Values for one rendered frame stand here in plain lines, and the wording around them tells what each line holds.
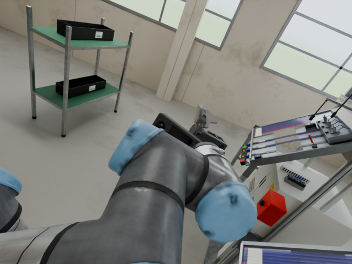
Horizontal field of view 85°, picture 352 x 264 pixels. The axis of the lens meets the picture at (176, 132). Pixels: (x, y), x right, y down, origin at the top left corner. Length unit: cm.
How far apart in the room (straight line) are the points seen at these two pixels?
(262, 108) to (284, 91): 47
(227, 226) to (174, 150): 11
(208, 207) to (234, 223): 4
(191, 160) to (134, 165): 7
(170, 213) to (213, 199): 8
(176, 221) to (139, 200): 4
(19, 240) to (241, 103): 392
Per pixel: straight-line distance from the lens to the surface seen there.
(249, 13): 376
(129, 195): 17
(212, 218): 25
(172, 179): 19
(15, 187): 53
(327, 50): 413
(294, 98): 420
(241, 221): 26
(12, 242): 23
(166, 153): 21
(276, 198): 139
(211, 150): 34
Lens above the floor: 150
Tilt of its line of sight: 31 degrees down
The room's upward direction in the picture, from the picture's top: 23 degrees clockwise
